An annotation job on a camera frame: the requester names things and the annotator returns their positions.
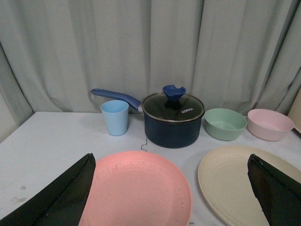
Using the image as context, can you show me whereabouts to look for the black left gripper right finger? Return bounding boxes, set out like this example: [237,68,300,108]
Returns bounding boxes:
[247,154,301,226]

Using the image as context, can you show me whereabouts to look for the grey curtain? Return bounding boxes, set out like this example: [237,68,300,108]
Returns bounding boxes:
[0,0,301,140]

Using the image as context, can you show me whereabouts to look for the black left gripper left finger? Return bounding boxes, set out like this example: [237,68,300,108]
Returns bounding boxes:
[0,153,96,226]

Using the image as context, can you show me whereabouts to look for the glass pot lid blue knob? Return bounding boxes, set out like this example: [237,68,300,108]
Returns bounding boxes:
[142,85,205,123]

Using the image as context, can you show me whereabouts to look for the pink plate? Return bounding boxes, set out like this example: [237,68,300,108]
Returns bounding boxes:
[79,151,193,226]

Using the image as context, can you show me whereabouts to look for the light blue cup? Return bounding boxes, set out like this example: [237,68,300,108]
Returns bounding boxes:
[101,100,129,136]

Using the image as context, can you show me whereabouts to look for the green bowl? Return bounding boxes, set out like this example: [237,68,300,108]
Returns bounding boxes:
[204,108,247,141]

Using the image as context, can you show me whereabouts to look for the pink bowl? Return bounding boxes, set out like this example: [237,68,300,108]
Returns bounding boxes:
[247,109,294,141]

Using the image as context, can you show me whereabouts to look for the dark blue saucepan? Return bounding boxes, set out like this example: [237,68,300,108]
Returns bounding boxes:
[91,89,202,148]

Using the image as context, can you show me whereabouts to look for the cream plate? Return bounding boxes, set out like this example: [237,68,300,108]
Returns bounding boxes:
[198,145,301,226]

